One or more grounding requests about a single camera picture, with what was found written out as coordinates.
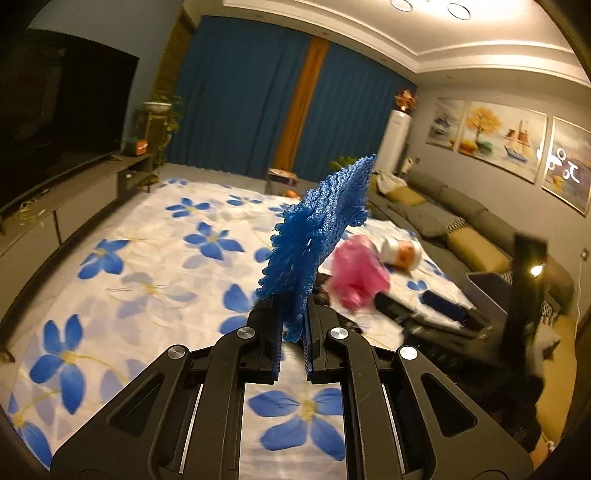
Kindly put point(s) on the white standing air conditioner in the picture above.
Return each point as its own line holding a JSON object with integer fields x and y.
{"x": 393, "y": 143}

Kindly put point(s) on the pink plastic bag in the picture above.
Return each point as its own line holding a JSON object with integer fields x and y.
{"x": 358, "y": 267}

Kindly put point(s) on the orange curtain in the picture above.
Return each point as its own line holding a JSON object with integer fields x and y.
{"x": 300, "y": 106}

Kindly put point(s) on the black television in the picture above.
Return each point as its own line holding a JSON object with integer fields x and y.
{"x": 60, "y": 124}

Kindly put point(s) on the white cloth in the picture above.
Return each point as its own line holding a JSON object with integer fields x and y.
{"x": 390, "y": 183}

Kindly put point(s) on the pale framed painting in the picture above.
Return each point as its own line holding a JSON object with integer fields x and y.
{"x": 568, "y": 166}

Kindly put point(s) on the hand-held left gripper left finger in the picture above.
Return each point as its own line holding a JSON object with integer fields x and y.
{"x": 277, "y": 350}

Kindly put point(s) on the small orange box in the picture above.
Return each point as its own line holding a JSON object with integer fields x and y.
{"x": 137, "y": 146}

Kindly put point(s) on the round ceiling light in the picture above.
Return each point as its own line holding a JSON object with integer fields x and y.
{"x": 459, "y": 9}
{"x": 401, "y": 3}

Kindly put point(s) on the small landscape painting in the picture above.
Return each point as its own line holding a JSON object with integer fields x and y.
{"x": 445, "y": 123}

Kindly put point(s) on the large yellow cushion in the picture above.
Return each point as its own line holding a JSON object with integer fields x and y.
{"x": 558, "y": 392}

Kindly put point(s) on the large sailboat painting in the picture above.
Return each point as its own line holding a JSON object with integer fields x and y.
{"x": 501, "y": 141}

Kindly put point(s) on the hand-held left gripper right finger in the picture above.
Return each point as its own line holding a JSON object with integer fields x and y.
{"x": 308, "y": 355}

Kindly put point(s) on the small wooden stool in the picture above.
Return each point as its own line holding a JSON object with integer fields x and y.
{"x": 281, "y": 175}

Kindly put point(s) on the grey plastic bin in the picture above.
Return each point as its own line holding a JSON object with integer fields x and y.
{"x": 489, "y": 290}

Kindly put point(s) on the flower bouquet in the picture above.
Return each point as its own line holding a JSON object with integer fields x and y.
{"x": 406, "y": 100}

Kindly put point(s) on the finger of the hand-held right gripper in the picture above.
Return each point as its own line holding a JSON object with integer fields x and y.
{"x": 445, "y": 307}
{"x": 406, "y": 314}

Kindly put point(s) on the blue curtain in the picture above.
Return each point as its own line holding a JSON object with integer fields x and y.
{"x": 240, "y": 101}

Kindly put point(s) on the grey sofa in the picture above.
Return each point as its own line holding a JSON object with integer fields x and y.
{"x": 461, "y": 212}

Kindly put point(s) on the blue floral blanket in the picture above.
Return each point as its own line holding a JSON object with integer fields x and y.
{"x": 161, "y": 277}

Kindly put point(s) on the potted plant in white pot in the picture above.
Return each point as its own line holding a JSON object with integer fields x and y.
{"x": 161, "y": 115}

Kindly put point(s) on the grey television cabinet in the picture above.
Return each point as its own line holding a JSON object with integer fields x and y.
{"x": 78, "y": 198}

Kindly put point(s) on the blue foam net sleeve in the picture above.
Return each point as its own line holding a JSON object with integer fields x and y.
{"x": 318, "y": 230}

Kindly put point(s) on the black white patterned cushion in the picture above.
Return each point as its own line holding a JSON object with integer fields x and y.
{"x": 455, "y": 224}

